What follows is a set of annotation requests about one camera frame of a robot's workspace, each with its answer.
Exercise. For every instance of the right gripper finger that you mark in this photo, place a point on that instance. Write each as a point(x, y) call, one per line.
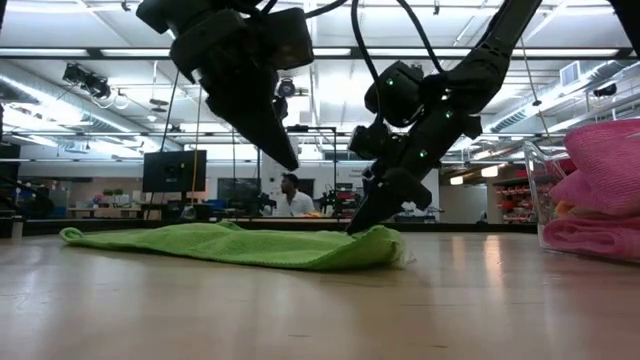
point(375, 210)

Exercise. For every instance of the clear plastic bin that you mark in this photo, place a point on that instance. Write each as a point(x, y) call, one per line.
point(537, 175)

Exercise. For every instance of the green microfiber towel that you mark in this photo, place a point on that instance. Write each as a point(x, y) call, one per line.
point(250, 247)

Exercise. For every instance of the orange microfiber towel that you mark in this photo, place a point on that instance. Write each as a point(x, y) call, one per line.
point(564, 209)

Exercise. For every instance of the pink microfiber towel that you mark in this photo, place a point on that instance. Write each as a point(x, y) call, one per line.
point(605, 160)
point(590, 237)

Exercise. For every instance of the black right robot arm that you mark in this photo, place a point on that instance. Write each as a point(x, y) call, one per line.
point(490, 55)

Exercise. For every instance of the grey background robot arm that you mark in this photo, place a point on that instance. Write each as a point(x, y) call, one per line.
point(425, 214)

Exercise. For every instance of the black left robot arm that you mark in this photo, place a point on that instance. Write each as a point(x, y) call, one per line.
point(170, 12)

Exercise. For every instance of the black background robot arm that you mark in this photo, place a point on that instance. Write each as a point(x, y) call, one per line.
point(262, 202)
point(335, 200)

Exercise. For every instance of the round black ceiling device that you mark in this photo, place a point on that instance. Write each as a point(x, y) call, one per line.
point(286, 88)

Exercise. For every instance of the shelf with red bins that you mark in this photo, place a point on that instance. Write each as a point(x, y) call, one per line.
point(350, 195)

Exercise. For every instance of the white light fixture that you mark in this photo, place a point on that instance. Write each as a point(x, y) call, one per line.
point(490, 171)
point(456, 180)

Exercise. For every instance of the dark doorway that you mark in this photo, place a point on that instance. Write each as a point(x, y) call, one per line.
point(307, 186)

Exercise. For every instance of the person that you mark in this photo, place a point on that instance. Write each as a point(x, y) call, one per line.
point(300, 205)

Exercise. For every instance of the black ceiling disc fixture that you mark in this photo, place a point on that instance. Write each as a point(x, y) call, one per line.
point(159, 102)

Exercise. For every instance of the black monitor screen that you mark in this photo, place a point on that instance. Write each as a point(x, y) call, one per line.
point(175, 171)

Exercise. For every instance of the black shelf with orange bins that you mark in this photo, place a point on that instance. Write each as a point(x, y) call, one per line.
point(515, 202)

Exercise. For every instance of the red background object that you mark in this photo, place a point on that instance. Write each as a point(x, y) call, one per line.
point(565, 165)

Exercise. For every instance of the small potted plants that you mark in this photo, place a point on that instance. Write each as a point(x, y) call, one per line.
point(112, 192)

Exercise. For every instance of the white ceiling vent box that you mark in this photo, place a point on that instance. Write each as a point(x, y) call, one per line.
point(570, 73)

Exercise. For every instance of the wooden bench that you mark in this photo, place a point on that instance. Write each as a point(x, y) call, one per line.
point(105, 211)

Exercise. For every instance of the dark blue background object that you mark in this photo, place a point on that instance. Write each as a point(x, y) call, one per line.
point(606, 90)

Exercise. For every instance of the black background rig frame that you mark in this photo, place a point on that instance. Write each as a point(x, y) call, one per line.
point(334, 165)

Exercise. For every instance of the black aluminium table frame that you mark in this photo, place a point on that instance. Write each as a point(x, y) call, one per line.
point(150, 225)

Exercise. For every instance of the silver ceiling duct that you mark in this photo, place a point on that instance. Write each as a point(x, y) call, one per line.
point(45, 95)

